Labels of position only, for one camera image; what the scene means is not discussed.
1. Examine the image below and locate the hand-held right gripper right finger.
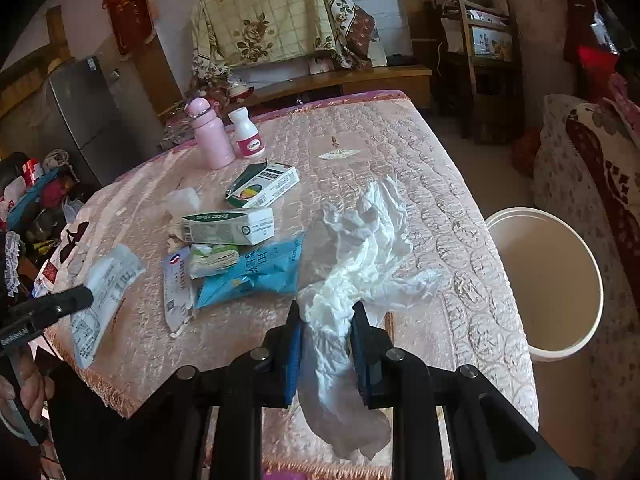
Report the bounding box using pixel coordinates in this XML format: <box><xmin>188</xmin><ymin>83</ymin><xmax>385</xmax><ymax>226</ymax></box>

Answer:
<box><xmin>350</xmin><ymin>300</ymin><xmax>581</xmax><ymax>480</ymax></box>

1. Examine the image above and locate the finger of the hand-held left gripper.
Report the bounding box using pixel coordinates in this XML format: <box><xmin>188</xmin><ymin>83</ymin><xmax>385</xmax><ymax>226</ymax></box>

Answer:
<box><xmin>20</xmin><ymin>284</ymin><xmax>95</xmax><ymax>328</ymax></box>

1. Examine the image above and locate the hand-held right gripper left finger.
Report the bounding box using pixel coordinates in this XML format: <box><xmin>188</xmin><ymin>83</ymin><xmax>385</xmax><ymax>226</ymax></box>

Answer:
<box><xmin>135</xmin><ymin>302</ymin><xmax>306</xmax><ymax>480</ymax></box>

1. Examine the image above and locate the white printed plastic wrapper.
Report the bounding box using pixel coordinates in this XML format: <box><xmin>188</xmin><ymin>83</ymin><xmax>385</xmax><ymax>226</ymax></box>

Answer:
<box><xmin>70</xmin><ymin>245</ymin><xmax>147</xmax><ymax>370</ymax></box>

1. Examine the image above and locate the large white tissue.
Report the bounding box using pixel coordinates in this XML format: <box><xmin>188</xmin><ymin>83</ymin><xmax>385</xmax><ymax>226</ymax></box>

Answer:
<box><xmin>296</xmin><ymin>175</ymin><xmax>441</xmax><ymax>461</ymax></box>

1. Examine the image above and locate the white plastic bucket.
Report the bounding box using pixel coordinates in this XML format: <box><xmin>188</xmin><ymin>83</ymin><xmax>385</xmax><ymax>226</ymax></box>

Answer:
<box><xmin>484</xmin><ymin>207</ymin><xmax>604</xmax><ymax>362</ymax></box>

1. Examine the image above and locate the person's left hand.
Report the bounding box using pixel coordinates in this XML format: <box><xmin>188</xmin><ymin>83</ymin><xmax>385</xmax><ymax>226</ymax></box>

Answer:
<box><xmin>0</xmin><ymin>350</ymin><xmax>56</xmax><ymax>428</ymax></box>

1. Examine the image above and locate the blue snack packet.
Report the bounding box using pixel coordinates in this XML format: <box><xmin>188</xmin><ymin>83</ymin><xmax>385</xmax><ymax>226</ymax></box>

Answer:
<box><xmin>195</xmin><ymin>232</ymin><xmax>306</xmax><ymax>310</ymax></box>

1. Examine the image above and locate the pile of household clutter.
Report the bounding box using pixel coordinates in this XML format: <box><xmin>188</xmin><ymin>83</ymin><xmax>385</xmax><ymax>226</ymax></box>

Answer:
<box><xmin>0</xmin><ymin>147</ymin><xmax>86</xmax><ymax>281</ymax></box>

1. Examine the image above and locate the white packet red blue label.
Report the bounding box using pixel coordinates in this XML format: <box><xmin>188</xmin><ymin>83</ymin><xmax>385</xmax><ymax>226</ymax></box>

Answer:
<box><xmin>163</xmin><ymin>252</ymin><xmax>198</xmax><ymax>338</ymax></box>

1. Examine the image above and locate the small green white packet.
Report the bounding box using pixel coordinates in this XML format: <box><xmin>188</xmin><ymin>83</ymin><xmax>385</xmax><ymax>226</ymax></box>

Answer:
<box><xmin>189</xmin><ymin>243</ymin><xmax>241</xmax><ymax>278</ymax></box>

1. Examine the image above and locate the small white translucent cup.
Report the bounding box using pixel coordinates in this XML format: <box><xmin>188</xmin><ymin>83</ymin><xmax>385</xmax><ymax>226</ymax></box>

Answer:
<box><xmin>162</xmin><ymin>187</ymin><xmax>202</xmax><ymax>252</ymax></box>

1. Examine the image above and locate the grey refrigerator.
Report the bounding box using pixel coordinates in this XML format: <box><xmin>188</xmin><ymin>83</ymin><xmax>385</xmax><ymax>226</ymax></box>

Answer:
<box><xmin>45</xmin><ymin>56</ymin><xmax>136</xmax><ymax>188</ymax></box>

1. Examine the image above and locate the pink thermos bottle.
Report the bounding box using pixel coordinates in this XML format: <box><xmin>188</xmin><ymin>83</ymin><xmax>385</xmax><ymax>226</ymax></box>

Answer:
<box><xmin>185</xmin><ymin>98</ymin><xmax>236</xmax><ymax>170</ymax></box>

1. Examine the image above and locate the white pill bottle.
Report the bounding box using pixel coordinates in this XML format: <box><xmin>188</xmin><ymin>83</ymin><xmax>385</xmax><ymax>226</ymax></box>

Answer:
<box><xmin>228</xmin><ymin>108</ymin><xmax>266</xmax><ymax>160</ymax></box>

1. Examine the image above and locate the sofa with floral cover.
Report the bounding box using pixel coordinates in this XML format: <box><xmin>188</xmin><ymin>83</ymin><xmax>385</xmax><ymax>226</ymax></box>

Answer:
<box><xmin>532</xmin><ymin>94</ymin><xmax>640</xmax><ymax>461</ymax></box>

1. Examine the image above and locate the wooden bench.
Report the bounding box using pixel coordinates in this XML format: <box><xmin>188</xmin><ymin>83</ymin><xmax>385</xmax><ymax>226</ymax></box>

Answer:
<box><xmin>240</xmin><ymin>64</ymin><xmax>433</xmax><ymax>111</ymax></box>

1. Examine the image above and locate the red hanging decoration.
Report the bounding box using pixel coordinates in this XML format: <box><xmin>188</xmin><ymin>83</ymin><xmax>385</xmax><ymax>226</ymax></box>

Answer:
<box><xmin>102</xmin><ymin>0</ymin><xmax>156</xmax><ymax>56</ymax></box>

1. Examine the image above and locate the wooden shelf rack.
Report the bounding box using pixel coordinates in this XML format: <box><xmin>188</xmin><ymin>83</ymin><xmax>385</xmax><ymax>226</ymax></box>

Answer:
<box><xmin>432</xmin><ymin>0</ymin><xmax>526</xmax><ymax>143</ymax></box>

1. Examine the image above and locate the cream floral blanket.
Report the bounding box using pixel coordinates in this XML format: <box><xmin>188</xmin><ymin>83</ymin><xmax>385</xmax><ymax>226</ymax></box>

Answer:
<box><xmin>191</xmin><ymin>0</ymin><xmax>376</xmax><ymax>81</ymax></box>

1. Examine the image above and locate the red plastic bag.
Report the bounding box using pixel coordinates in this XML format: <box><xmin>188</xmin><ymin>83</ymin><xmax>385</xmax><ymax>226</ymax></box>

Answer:
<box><xmin>577</xmin><ymin>47</ymin><xmax>621</xmax><ymax>83</ymax></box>

